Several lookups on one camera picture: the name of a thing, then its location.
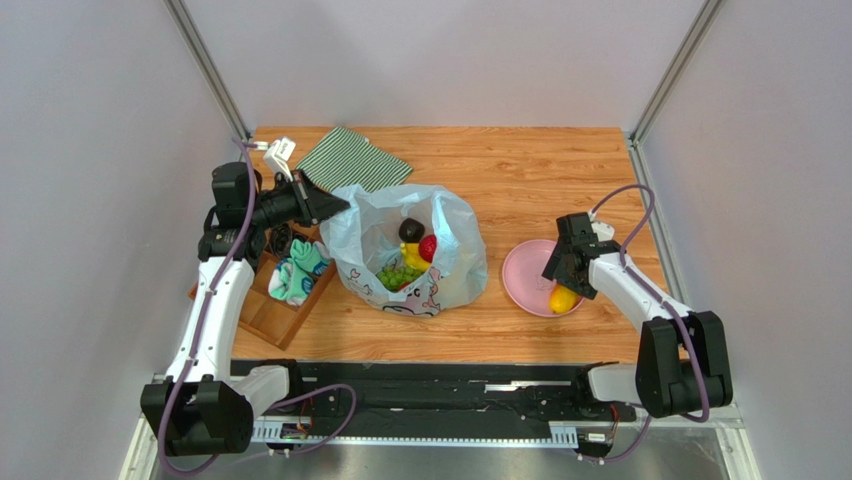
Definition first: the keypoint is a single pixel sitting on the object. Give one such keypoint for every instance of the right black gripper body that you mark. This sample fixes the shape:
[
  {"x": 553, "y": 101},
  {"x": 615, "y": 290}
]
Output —
[{"x": 568, "y": 259}]

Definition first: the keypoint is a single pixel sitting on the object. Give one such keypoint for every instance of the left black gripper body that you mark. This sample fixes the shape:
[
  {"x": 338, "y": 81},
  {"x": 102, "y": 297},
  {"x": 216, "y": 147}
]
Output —
[{"x": 288, "y": 203}]

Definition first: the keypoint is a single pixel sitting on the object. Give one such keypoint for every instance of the light blue plastic bag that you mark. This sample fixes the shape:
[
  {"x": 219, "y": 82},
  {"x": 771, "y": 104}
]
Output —
[{"x": 364, "y": 240}]

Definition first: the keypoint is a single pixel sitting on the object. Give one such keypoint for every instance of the yellow mango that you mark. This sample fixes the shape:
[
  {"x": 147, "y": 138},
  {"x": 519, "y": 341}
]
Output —
[{"x": 562, "y": 300}]

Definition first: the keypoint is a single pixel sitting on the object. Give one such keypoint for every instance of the dark avocado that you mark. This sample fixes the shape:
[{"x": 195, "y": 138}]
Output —
[{"x": 411, "y": 231}]

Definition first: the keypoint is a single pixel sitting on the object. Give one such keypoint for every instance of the green grapes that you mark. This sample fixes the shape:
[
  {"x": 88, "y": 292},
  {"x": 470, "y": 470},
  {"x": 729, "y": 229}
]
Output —
[{"x": 395, "y": 278}]

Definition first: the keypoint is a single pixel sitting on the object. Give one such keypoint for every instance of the yellow banana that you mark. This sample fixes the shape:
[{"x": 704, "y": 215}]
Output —
[{"x": 412, "y": 258}]

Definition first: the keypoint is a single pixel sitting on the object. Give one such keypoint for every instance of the red peach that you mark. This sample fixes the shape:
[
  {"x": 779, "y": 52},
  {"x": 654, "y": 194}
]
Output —
[{"x": 427, "y": 247}]

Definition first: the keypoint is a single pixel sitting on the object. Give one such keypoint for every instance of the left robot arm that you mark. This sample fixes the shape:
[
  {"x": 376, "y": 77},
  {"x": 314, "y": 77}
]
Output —
[{"x": 198, "y": 409}]

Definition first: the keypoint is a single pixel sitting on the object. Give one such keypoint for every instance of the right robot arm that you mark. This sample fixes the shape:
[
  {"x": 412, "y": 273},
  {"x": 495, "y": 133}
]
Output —
[{"x": 682, "y": 366}]

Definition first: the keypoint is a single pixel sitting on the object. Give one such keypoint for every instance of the green striped cloth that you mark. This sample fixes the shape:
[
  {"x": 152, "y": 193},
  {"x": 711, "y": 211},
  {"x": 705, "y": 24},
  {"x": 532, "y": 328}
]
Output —
[{"x": 344, "y": 158}]

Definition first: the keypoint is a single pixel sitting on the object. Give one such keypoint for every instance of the pink plate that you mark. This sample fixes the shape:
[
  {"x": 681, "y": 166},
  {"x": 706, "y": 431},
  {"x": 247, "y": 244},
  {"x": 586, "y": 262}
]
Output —
[{"x": 522, "y": 277}]

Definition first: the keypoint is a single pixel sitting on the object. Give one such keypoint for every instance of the teal white socks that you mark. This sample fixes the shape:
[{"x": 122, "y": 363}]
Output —
[{"x": 295, "y": 276}]

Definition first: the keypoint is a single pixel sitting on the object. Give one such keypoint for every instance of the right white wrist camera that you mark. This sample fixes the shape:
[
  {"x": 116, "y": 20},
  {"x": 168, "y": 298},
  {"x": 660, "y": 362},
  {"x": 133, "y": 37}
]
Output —
[{"x": 603, "y": 231}]

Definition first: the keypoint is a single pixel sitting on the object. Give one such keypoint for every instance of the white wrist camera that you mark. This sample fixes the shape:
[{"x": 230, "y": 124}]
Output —
[
  {"x": 603, "y": 231},
  {"x": 277, "y": 156}
]

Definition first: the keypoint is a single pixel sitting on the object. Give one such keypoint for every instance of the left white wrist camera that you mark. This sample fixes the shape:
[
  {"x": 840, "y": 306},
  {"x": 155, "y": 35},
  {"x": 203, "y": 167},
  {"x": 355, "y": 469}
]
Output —
[{"x": 277, "y": 156}]

